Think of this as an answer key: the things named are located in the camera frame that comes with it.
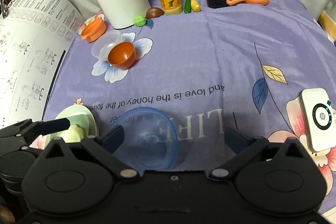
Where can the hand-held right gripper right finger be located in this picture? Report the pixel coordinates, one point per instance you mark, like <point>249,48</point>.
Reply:
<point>237,140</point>

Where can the white instruction sheet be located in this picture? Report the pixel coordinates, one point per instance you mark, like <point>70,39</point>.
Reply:
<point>26,56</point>

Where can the red-orange plastic bowl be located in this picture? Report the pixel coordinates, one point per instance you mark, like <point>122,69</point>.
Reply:
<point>122,55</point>

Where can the yellow toy banana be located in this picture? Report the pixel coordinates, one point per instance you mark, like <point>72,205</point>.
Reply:
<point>195,5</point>

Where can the purple floral blanket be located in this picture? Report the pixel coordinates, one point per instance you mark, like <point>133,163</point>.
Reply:
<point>197,56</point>

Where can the yellow flower-shaped plate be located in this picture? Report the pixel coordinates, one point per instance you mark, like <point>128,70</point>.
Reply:
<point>73,133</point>

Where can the clear plastic bowl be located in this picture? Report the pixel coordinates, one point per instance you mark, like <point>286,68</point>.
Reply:
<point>103,44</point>

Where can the white pocket device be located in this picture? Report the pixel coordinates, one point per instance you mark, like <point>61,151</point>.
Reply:
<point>312,129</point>

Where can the green square plate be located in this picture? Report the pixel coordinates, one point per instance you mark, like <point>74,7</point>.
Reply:
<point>78,111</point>

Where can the green toy pepper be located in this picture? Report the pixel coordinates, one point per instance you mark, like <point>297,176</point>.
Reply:
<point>187,6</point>

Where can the blue transparent bowl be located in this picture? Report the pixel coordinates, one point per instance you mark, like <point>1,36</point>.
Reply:
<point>155,134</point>

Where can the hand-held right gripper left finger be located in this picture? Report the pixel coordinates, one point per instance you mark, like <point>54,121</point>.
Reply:
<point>113,138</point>

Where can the green toy lime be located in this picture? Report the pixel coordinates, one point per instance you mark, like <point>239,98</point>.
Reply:
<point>139,21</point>

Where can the wooden board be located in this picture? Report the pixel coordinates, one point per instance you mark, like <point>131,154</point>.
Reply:
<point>326,23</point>

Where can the brown toy fruit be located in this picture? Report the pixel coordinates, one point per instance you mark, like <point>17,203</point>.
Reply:
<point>155,13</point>

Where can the small orange toy pot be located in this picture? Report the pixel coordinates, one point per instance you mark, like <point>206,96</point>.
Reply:
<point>93,30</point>

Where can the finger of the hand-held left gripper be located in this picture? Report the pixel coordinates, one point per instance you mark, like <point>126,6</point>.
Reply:
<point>52,125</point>

